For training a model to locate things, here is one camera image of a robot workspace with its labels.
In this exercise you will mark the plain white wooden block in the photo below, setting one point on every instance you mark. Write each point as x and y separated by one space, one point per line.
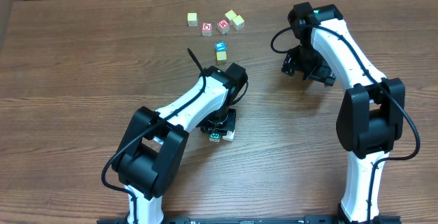
229 136

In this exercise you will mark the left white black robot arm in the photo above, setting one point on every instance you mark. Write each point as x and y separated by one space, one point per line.
150 152

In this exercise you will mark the yellow block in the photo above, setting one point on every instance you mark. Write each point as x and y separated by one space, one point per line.
221 57
192 19
238 22
230 15

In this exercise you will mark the green letter block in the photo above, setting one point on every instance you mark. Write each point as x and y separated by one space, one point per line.
214 137

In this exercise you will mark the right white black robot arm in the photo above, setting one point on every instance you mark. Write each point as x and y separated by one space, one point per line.
369 121

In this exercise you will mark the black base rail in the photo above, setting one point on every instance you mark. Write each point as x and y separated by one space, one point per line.
310 219

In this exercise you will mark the blue picture block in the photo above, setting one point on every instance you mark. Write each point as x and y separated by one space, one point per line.
220 46

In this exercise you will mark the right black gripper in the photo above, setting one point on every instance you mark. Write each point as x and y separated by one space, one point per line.
293 61

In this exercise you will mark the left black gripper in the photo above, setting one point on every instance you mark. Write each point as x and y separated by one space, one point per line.
228 123

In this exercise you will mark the yellow block centre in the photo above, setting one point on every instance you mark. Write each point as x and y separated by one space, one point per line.
221 57

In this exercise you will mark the far left yellow block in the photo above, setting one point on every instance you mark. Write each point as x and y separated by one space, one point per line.
192 19

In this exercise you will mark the yellow block behind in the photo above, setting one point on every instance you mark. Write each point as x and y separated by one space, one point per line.
230 15

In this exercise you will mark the red block with circle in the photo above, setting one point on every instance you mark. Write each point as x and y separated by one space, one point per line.
206 29

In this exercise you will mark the red block letter E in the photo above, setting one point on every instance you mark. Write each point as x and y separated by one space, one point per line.
223 26

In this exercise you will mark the yellow block far right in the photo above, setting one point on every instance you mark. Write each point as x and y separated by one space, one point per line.
238 22

